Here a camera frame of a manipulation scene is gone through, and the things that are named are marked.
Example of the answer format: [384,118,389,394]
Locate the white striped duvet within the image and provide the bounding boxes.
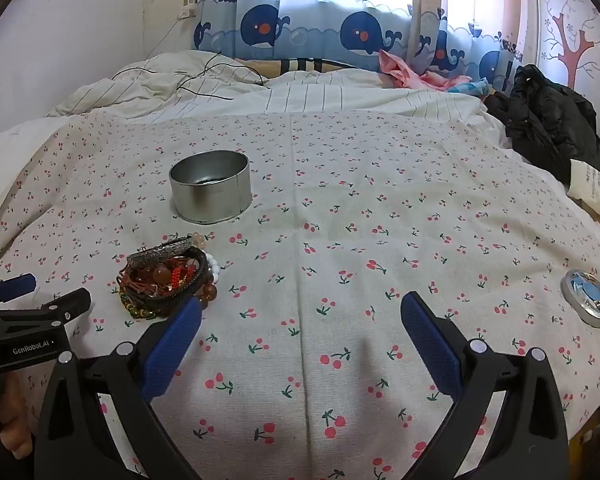
[47,51,511,146]

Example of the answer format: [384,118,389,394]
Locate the teal cloth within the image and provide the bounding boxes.
[447,78,491,97]

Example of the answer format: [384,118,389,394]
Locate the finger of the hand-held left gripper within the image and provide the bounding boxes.
[0,287,92,330]
[0,273,37,311]

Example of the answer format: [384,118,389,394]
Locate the pile of bracelets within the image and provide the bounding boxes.
[117,231,223,320]

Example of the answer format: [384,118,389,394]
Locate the tan striped pillow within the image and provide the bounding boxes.
[237,57,381,78]

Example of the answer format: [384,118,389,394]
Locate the black jacket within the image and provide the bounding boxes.
[484,64,600,186]

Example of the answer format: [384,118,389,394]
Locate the cherry print cloth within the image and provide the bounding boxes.
[0,110,600,480]

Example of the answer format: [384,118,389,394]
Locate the white bed sheet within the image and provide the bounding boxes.
[0,117,71,271]

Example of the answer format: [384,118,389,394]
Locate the paper bag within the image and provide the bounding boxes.
[567,159,600,221]

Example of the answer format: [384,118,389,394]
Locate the person's left hand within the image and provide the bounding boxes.
[0,374,35,459]

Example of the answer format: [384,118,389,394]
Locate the pink cloth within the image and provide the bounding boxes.
[378,50,473,92]

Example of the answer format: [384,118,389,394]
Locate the tree wall sticker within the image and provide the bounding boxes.
[540,0,600,91]

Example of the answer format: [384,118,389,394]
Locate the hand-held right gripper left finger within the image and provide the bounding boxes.
[34,298,203,480]

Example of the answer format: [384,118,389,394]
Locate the round metal tin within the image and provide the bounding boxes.
[169,151,253,225]

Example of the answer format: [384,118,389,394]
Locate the round metal tin lid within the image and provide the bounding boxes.
[560,269,600,329]

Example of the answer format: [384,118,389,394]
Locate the black cable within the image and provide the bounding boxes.
[111,15,271,102]

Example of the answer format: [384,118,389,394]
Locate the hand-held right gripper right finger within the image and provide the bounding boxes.
[400,291,571,480]

